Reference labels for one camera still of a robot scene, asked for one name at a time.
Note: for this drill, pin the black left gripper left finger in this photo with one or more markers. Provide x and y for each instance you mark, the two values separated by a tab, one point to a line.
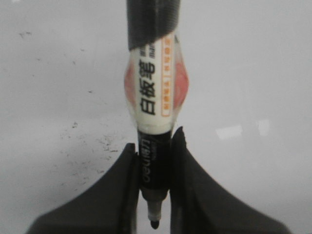
107	207

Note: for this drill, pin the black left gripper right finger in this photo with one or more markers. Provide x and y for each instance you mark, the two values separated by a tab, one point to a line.
199	205

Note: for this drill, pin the black and white whiteboard marker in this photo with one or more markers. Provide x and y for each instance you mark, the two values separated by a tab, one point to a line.
156	84

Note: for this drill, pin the white whiteboard with metal frame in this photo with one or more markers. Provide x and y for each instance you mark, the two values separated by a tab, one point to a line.
247	117

